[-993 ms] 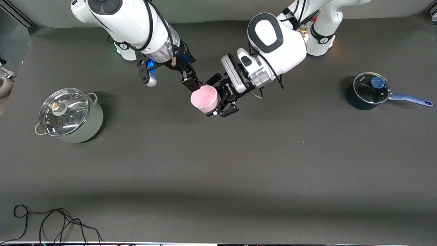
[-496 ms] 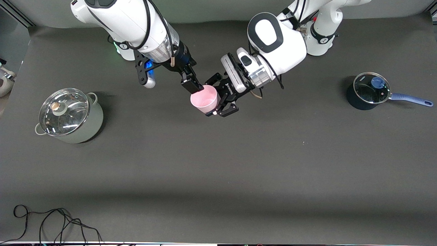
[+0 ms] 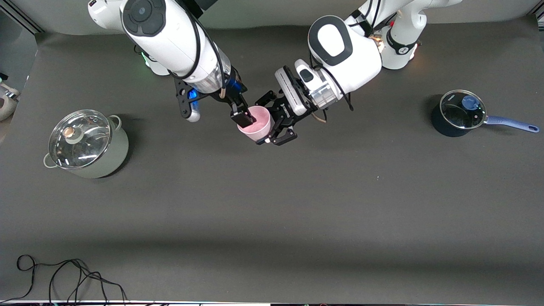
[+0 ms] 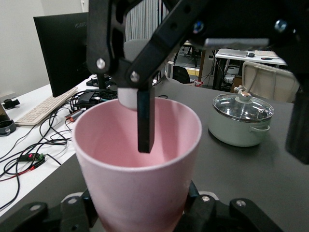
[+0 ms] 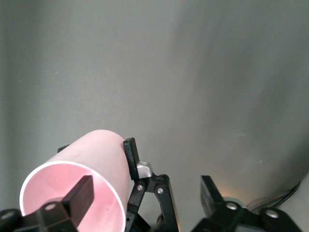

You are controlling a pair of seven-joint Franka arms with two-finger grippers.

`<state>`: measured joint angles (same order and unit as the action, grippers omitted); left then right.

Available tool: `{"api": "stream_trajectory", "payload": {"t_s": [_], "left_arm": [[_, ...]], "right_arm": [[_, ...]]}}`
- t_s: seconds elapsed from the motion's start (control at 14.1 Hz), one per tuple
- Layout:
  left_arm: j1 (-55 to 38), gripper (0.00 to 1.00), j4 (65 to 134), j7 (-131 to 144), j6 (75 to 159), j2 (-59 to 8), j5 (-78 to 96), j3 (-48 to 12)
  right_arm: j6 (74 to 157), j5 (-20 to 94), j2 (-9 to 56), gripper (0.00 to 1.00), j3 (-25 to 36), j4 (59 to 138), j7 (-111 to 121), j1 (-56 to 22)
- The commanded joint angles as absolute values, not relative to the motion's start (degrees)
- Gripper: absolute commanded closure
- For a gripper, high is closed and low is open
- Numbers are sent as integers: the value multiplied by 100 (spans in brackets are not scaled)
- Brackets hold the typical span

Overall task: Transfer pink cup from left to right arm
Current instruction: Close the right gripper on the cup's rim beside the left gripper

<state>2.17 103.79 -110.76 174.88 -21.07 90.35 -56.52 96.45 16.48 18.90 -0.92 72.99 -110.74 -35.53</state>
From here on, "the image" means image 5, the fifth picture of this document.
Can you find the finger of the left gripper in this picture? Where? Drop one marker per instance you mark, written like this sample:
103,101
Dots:
131,157
63,148

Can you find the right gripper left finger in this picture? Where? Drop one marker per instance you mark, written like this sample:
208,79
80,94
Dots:
72,200

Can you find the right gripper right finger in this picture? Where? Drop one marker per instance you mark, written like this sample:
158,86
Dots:
212,205

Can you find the pink plastic cup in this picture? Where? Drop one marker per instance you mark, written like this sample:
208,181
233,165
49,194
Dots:
96,152

